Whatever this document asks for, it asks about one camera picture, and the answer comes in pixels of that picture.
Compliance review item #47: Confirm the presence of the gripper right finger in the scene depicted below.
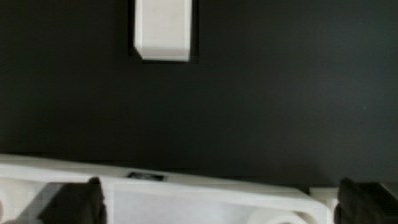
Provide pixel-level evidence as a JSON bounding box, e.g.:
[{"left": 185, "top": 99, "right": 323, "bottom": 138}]
[{"left": 334, "top": 178, "right": 398, "bottom": 224}]

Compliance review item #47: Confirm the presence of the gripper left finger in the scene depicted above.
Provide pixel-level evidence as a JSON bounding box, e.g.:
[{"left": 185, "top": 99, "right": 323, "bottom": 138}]
[{"left": 35, "top": 176, "right": 108, "bottom": 224}]

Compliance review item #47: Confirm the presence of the white U-shaped fence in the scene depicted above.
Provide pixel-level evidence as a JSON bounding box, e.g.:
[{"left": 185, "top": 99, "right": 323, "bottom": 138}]
[{"left": 309, "top": 187, "right": 337, "bottom": 214}]

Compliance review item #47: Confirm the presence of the white desk top panel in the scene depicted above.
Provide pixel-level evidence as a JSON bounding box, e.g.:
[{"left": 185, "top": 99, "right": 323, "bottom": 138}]
[{"left": 0, "top": 154, "right": 330, "bottom": 224}]

